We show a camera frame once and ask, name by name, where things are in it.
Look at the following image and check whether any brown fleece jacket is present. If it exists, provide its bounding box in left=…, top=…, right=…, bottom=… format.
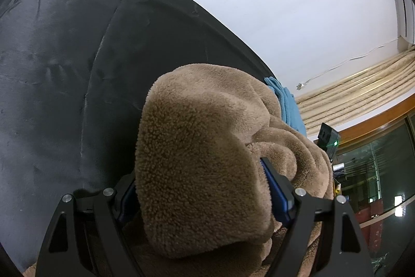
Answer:
left=127, top=64, right=333, bottom=276

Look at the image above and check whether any cream curtain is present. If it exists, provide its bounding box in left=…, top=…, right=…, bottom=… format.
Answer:
left=296, top=47, right=414, bottom=136

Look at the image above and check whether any blue knit sweater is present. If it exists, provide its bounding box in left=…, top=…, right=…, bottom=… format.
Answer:
left=264, top=77, right=307, bottom=136

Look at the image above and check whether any black bed cover sheet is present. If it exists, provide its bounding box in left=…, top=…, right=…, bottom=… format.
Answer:
left=1, top=0, right=272, bottom=271

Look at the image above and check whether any wooden window frame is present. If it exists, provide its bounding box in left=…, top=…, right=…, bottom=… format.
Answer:
left=335, top=96, right=414, bottom=276

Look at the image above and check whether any white wall cable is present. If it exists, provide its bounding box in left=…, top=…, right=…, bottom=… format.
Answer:
left=295, top=36, right=400, bottom=91

